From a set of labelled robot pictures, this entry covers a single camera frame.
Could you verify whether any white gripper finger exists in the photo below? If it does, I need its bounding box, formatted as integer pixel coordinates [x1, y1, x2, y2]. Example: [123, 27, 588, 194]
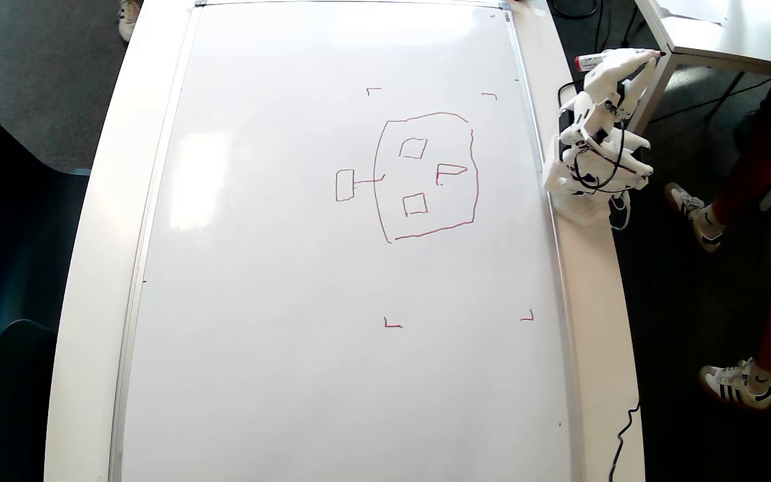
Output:
[620, 59, 658, 118]
[585, 51, 655, 86]

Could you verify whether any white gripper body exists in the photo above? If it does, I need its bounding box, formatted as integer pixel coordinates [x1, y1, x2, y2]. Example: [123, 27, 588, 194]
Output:
[572, 72, 628, 127]

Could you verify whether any red marker pen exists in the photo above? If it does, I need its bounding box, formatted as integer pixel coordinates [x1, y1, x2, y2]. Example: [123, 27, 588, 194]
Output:
[574, 48, 667, 72]

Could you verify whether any large white whiteboard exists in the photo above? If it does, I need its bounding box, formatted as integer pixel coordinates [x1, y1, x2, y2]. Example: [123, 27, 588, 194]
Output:
[108, 0, 584, 482]

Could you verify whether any white side table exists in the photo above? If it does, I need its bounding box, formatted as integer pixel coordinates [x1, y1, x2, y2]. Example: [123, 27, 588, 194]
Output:
[632, 0, 771, 212]

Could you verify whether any white black-striped sneaker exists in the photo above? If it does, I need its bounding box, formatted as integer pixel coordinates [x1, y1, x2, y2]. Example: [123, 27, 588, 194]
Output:
[664, 181, 725, 253]
[698, 359, 771, 411]

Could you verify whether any plain white sneaker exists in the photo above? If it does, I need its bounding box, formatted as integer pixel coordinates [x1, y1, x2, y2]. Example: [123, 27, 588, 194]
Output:
[118, 0, 143, 43]

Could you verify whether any large dark blue chair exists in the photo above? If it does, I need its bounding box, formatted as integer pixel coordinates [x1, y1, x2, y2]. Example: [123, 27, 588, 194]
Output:
[0, 90, 92, 368]

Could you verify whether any black cable with plug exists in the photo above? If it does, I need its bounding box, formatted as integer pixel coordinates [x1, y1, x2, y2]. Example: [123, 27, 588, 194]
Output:
[621, 0, 638, 49]

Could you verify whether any black camera cable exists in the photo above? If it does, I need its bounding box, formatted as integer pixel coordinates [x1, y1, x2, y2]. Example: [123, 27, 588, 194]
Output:
[557, 79, 628, 195]

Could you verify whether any looped black floor cable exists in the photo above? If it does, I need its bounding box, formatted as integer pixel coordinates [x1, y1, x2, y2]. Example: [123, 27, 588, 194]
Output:
[547, 0, 601, 20]

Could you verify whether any long black floor cable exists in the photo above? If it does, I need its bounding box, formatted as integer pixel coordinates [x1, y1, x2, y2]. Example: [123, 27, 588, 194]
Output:
[652, 78, 771, 125]

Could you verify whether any white cable at base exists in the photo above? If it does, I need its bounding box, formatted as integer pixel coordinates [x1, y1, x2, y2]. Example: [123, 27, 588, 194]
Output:
[608, 189, 632, 232]

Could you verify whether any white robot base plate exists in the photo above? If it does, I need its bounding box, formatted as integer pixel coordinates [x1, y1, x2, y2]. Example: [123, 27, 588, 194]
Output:
[549, 193, 618, 226]

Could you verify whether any thin black table cable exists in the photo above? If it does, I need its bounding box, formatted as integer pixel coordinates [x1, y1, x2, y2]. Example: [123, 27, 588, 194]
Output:
[608, 400, 641, 482]

